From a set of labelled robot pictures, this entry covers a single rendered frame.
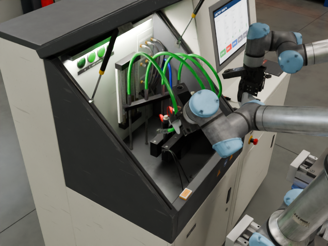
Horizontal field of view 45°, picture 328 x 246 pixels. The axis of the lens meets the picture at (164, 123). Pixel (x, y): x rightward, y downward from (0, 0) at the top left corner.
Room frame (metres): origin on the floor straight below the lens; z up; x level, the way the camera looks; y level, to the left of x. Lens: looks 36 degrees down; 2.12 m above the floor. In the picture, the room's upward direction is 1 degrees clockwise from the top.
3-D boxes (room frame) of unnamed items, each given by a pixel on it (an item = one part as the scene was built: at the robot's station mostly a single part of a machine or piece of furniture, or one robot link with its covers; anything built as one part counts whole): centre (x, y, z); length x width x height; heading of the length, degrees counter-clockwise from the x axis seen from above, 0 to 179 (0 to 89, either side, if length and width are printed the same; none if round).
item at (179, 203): (1.29, -0.21, 0.87); 0.62 x 0.04 x 0.16; 148
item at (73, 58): (1.56, 0.22, 1.43); 0.54 x 0.03 x 0.02; 148
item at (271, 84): (1.93, -0.50, 0.96); 0.70 x 0.22 x 0.03; 148
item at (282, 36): (1.33, -0.43, 1.51); 0.11 x 0.11 x 0.08; 84
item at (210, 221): (1.28, -0.22, 0.44); 0.65 x 0.02 x 0.68; 148
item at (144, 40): (1.76, 0.09, 1.20); 0.13 x 0.03 x 0.31; 148
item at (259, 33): (1.35, -0.34, 1.51); 0.09 x 0.08 x 0.11; 84
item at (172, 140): (1.52, -0.07, 0.91); 0.34 x 0.10 x 0.15; 148
